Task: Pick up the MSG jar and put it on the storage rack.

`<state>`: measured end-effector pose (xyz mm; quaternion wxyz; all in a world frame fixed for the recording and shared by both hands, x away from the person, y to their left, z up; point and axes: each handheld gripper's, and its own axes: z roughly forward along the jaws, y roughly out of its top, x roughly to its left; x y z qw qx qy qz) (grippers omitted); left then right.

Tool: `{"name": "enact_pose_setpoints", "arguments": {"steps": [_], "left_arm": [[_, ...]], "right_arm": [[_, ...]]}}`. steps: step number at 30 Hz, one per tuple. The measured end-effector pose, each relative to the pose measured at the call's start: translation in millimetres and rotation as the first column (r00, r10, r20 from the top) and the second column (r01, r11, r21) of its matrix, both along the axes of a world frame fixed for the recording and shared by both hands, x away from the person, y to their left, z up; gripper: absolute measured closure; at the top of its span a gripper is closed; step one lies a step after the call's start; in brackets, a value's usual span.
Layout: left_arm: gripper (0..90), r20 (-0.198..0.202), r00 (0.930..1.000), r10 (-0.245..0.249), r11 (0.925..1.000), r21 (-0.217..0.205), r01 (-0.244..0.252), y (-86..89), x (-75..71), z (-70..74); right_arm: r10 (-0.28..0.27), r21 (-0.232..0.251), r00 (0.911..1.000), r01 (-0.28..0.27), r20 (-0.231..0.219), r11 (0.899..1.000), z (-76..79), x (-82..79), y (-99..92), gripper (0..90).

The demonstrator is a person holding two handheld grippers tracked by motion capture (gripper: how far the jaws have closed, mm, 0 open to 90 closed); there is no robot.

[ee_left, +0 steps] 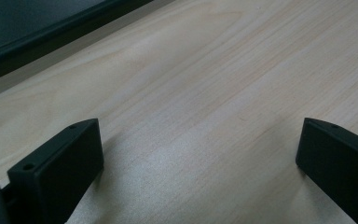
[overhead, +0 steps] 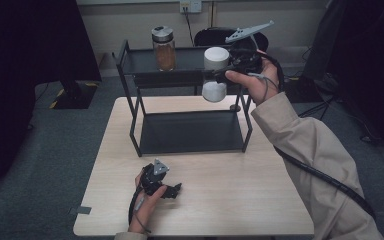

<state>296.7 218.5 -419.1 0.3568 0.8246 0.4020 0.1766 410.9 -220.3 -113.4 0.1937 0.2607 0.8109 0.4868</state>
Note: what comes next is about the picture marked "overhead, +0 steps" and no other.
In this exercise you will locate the brown spice jar silver lid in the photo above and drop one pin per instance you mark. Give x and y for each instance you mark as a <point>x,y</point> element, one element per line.
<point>165,53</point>

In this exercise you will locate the person's left hand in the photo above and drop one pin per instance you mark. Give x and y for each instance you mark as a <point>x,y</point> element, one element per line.
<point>148,206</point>

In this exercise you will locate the person's right hand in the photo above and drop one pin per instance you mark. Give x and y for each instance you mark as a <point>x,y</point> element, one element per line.
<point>258,85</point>

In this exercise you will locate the grey tape piece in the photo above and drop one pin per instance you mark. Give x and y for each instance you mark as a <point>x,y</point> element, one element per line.
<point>80,210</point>

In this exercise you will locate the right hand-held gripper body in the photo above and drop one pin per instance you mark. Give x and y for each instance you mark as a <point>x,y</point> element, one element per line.
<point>245,56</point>

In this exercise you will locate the black chair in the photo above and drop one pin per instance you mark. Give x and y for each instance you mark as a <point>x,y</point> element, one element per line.
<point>213,36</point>

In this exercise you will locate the black stand with striped base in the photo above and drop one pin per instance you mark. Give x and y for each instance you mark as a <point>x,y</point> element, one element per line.
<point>75,96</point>
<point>308,88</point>

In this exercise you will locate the black metal two-tier rack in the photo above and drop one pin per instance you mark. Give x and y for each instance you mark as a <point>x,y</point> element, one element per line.
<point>190,131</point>

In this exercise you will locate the white wall outlet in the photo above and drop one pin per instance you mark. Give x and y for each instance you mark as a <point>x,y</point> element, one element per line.
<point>190,5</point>

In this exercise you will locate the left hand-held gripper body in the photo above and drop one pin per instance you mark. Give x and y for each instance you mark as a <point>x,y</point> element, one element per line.
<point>153,178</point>

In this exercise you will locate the dark curtain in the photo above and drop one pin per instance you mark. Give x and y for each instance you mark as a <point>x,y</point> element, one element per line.
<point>373,66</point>
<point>20,66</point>

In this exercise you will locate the white powder jar grey lid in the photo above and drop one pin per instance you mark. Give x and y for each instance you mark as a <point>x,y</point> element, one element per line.
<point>216,59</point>

